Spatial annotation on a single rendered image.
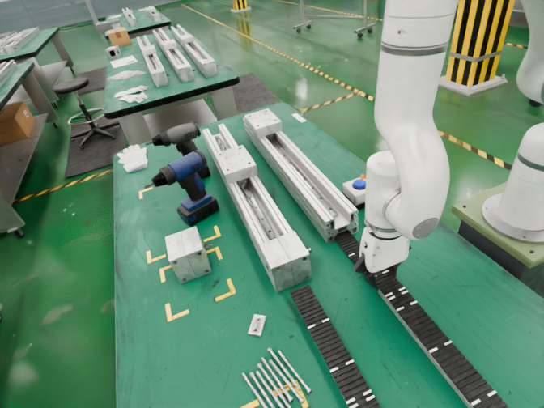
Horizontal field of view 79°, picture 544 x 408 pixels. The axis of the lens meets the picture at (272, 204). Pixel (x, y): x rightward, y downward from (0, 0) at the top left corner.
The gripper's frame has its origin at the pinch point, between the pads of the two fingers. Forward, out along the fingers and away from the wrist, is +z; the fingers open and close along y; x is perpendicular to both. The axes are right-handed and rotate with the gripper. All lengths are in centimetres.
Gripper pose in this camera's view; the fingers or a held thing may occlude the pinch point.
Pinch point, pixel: (380, 273)
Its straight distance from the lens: 84.4
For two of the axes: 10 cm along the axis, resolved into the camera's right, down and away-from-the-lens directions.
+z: 1.5, 7.7, 6.2
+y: 9.3, -3.3, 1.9
